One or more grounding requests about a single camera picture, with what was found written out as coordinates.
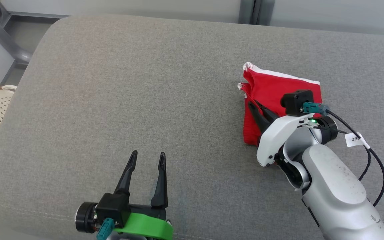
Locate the red basketball jersey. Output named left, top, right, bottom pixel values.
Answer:
left=238, top=62, right=323, bottom=147

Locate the white label on right cable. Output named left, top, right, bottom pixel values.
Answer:
left=344, top=132, right=370, bottom=150

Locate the grey metal pipe frame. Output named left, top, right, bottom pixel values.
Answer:
left=0, top=0, right=71, bottom=67

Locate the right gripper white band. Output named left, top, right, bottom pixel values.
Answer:
left=248, top=100, right=338, bottom=167

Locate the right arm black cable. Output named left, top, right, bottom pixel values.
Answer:
left=301, top=101, right=384, bottom=207

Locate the grey partition post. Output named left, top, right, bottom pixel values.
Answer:
left=240, top=0, right=275, bottom=26

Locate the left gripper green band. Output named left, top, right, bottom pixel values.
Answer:
left=75, top=150, right=174, bottom=240

